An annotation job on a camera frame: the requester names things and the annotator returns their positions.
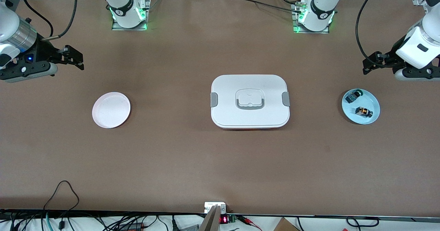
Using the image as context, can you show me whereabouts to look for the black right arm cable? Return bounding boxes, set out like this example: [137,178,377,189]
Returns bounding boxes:
[23,0,55,39]

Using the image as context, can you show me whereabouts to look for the white lidded lunch box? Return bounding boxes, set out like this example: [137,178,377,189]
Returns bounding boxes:
[210,74,290,130]

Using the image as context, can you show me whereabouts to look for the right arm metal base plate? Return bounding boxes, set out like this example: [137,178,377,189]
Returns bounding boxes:
[111,0,151,31]

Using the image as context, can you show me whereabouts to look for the black coiled cable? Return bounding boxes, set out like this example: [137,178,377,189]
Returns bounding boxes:
[345,216,380,229]

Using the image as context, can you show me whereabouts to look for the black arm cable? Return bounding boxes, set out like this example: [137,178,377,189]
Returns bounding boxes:
[355,0,396,66]
[23,0,55,39]

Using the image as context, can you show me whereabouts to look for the black cable with brass plug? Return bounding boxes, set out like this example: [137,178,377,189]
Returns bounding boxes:
[41,0,78,41]

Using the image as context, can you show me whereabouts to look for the grey angled bar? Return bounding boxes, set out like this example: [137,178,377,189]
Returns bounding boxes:
[199,205,221,231]

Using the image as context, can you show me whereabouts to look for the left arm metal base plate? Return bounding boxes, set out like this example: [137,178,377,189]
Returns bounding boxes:
[292,2,330,34]

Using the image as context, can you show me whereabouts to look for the black cable across table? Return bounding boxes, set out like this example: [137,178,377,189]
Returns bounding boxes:
[236,0,303,14]

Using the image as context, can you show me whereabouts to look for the brown cardboard piece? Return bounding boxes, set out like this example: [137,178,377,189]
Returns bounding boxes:
[273,217,299,231]

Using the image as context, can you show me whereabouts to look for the orange push-button switch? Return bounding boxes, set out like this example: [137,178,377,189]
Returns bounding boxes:
[355,106,373,118]

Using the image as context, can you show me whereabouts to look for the pink round plate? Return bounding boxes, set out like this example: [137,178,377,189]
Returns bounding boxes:
[92,92,131,129]

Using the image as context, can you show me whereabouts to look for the small white mounting block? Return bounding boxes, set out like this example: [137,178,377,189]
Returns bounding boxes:
[204,202,227,214]

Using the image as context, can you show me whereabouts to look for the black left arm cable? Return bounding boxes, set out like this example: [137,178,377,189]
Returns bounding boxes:
[355,0,396,66]

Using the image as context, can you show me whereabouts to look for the thin black looped cable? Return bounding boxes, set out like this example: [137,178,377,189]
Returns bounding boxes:
[43,180,80,212]

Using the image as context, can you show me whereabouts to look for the light blue round plate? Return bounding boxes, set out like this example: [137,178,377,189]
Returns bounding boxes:
[341,88,381,125]

